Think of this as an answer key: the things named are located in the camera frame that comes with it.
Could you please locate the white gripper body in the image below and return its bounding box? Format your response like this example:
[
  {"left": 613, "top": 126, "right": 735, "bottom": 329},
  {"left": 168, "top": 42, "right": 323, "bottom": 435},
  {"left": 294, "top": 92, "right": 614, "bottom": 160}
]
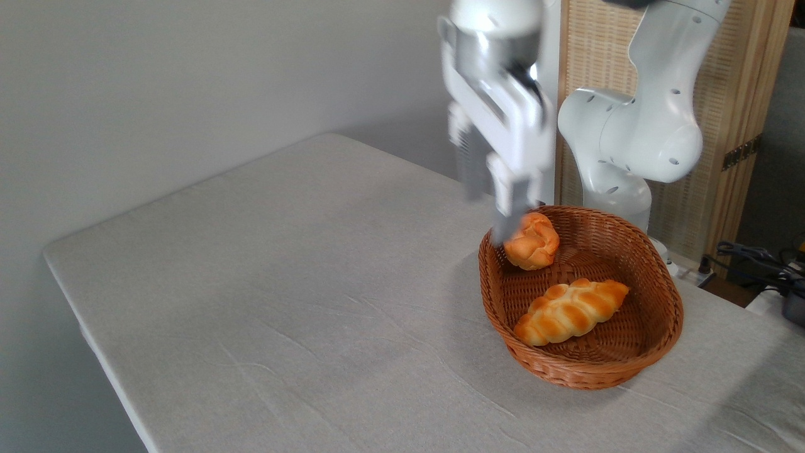
[{"left": 438, "top": 16, "right": 558, "bottom": 184}]

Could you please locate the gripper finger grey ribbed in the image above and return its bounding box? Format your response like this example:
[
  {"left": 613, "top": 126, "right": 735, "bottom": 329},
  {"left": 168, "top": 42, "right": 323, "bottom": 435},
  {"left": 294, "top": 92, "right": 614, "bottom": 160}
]
[
  {"left": 487, "top": 154, "right": 543, "bottom": 247},
  {"left": 447, "top": 104, "right": 492, "bottom": 201}
]

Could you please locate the long braided bread loaf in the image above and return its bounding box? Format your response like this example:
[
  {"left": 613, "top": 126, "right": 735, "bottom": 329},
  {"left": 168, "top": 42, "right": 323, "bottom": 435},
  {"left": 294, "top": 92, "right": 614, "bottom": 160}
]
[{"left": 513, "top": 278, "right": 630, "bottom": 347}]

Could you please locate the round knotted bread roll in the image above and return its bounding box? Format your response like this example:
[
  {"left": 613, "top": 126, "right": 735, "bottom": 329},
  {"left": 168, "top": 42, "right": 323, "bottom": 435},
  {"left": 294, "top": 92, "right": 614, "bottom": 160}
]
[{"left": 503, "top": 212, "right": 560, "bottom": 271}]

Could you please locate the brown oval wicker basket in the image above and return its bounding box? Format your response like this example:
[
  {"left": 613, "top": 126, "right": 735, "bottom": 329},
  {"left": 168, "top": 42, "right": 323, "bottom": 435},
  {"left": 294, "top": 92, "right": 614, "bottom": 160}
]
[{"left": 478, "top": 205, "right": 684, "bottom": 391}]

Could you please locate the white power strip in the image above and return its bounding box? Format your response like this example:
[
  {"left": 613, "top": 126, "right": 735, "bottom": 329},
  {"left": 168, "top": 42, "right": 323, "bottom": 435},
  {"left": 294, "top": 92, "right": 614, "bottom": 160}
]
[{"left": 665, "top": 263, "right": 718, "bottom": 288}]

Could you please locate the wooden bamboo folding screen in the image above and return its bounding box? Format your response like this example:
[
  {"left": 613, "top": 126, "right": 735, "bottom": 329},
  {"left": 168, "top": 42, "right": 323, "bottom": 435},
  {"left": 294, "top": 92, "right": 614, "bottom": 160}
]
[{"left": 557, "top": 0, "right": 797, "bottom": 277}]

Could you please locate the light grey tablecloth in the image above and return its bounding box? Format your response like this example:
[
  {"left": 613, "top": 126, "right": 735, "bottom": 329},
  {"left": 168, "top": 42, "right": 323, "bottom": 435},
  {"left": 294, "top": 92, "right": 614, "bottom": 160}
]
[{"left": 43, "top": 132, "right": 805, "bottom": 453}]

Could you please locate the grey device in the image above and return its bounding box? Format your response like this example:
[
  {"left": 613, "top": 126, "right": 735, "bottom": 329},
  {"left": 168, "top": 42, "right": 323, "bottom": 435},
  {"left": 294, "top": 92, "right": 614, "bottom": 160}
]
[{"left": 781, "top": 292, "right": 805, "bottom": 327}]

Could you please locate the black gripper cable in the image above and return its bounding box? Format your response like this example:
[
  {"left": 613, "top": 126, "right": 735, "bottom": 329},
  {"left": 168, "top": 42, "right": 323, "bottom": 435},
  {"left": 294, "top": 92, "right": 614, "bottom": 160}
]
[{"left": 508, "top": 62, "right": 547, "bottom": 108}]

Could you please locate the black cable bundle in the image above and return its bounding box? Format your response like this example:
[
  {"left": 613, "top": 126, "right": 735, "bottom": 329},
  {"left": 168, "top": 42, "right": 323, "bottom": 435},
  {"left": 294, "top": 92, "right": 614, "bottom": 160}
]
[{"left": 703, "top": 240, "right": 805, "bottom": 298}]

